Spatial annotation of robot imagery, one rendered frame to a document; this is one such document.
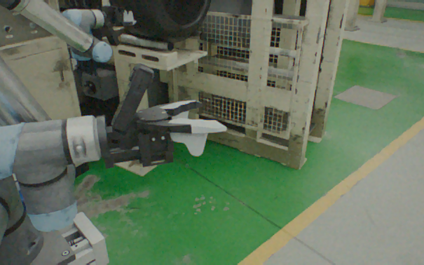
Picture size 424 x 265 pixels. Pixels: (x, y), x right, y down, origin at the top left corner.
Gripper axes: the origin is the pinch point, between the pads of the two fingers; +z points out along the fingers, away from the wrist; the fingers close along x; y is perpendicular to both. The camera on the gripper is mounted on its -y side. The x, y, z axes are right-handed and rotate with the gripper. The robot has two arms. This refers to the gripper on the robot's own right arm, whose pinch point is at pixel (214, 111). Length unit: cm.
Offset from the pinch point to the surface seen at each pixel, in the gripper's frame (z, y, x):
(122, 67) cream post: -11, 15, -153
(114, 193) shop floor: -26, 89, -136
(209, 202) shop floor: 28, 92, -111
